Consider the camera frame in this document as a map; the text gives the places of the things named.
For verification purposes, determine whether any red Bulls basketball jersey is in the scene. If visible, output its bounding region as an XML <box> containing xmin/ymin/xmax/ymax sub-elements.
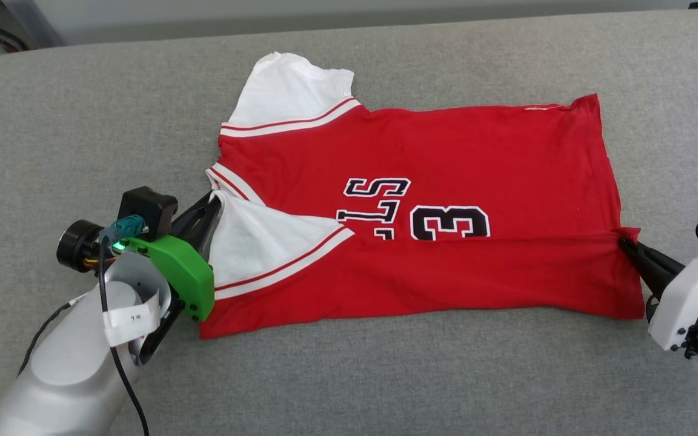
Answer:
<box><xmin>199</xmin><ymin>51</ymin><xmax>645</xmax><ymax>340</ymax></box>

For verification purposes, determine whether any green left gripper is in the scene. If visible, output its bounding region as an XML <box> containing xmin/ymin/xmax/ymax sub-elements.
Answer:
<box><xmin>122</xmin><ymin>193</ymin><xmax>224</xmax><ymax>322</ymax></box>

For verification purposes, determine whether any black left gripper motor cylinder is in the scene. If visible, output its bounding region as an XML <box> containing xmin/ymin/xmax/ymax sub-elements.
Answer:
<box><xmin>56</xmin><ymin>219</ymin><xmax>107</xmax><ymax>273</ymax></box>

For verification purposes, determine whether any white partition screen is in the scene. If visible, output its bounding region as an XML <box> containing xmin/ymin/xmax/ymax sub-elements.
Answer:
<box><xmin>0</xmin><ymin>0</ymin><xmax>695</xmax><ymax>49</ymax></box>

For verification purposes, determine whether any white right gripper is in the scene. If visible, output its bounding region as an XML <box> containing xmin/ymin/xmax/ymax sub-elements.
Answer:
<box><xmin>620</xmin><ymin>238</ymin><xmax>698</xmax><ymax>352</ymax></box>

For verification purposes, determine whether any white paper label tag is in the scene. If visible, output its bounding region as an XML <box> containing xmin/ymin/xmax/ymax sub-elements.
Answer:
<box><xmin>104</xmin><ymin>282</ymin><xmax>162</xmax><ymax>347</ymax></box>

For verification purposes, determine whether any black left cable teal plug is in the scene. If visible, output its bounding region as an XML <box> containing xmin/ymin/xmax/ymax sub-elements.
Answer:
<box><xmin>98</xmin><ymin>215</ymin><xmax>151</xmax><ymax>436</ymax></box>

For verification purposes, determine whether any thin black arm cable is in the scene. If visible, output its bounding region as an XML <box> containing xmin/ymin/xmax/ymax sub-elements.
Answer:
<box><xmin>17</xmin><ymin>301</ymin><xmax>77</xmax><ymax>376</ymax></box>

